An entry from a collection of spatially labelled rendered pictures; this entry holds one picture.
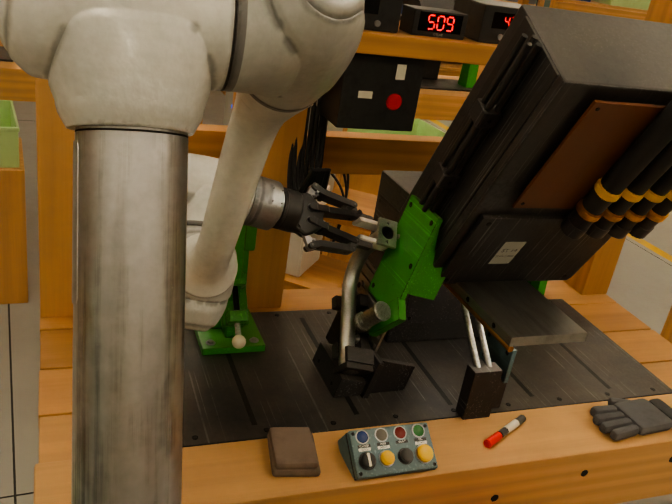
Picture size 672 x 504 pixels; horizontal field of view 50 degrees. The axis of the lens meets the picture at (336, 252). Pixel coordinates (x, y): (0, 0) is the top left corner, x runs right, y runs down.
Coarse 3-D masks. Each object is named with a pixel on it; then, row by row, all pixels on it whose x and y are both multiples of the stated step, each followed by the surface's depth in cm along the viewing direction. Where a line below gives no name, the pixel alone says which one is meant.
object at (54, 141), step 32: (64, 128) 136; (288, 128) 151; (64, 160) 139; (64, 192) 141; (64, 224) 144; (64, 256) 147; (256, 256) 162; (608, 256) 199; (64, 288) 150; (256, 288) 166; (576, 288) 204
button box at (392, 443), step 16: (352, 432) 121; (368, 432) 122; (352, 448) 119; (368, 448) 120; (384, 448) 121; (400, 448) 122; (416, 448) 123; (432, 448) 124; (352, 464) 119; (400, 464) 121; (416, 464) 122; (432, 464) 122
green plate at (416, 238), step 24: (408, 216) 137; (432, 216) 130; (408, 240) 135; (432, 240) 130; (384, 264) 140; (408, 264) 133; (432, 264) 134; (384, 288) 138; (408, 288) 133; (432, 288) 136
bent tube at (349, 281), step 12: (384, 228) 138; (396, 228) 138; (384, 240) 136; (396, 240) 137; (360, 252) 143; (348, 264) 146; (360, 264) 145; (348, 276) 145; (348, 288) 144; (348, 300) 143; (348, 312) 142; (348, 324) 141; (348, 336) 140
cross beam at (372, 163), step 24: (192, 144) 155; (216, 144) 157; (336, 144) 166; (360, 144) 168; (384, 144) 171; (408, 144) 173; (432, 144) 175; (336, 168) 169; (360, 168) 171; (384, 168) 173; (408, 168) 176
